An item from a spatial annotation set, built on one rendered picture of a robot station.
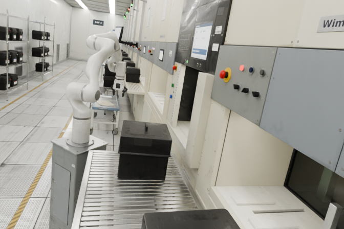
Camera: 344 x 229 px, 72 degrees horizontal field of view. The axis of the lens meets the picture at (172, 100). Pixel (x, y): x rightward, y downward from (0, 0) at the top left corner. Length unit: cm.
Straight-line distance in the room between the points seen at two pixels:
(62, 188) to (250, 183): 125
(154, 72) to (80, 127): 190
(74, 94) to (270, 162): 127
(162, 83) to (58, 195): 210
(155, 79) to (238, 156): 238
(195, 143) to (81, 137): 83
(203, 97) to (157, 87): 225
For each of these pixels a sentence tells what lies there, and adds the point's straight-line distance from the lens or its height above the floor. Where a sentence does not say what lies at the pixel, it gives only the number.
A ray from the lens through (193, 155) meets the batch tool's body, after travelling 135.
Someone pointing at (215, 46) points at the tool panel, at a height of 155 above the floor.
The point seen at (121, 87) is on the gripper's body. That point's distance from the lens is 223.
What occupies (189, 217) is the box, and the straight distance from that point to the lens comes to 81.
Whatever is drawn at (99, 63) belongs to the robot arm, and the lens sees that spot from 176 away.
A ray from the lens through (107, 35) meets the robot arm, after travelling 192.
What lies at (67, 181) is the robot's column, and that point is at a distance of 184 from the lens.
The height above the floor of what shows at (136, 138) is 101.
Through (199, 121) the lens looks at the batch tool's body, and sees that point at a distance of 128.
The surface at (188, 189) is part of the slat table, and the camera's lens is 141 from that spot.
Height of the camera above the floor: 150
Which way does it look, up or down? 12 degrees down
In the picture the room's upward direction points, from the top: 9 degrees clockwise
